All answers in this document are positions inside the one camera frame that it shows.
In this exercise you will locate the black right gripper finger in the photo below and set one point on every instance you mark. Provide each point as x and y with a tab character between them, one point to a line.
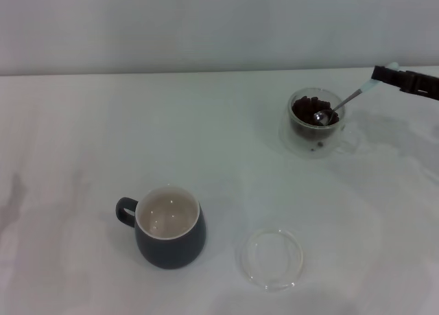
411	81

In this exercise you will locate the dark grey ceramic mug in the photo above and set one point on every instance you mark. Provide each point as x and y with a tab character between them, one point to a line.
171	253

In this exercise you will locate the double-walled glass cup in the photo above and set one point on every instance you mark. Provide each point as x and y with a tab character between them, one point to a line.
308	93

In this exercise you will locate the coffee beans pile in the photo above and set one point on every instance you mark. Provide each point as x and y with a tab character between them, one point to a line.
305	110

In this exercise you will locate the clear glass saucer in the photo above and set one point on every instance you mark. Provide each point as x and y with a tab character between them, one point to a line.
291	149

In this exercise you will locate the clear glass dish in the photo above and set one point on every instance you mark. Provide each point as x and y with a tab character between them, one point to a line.
274	274

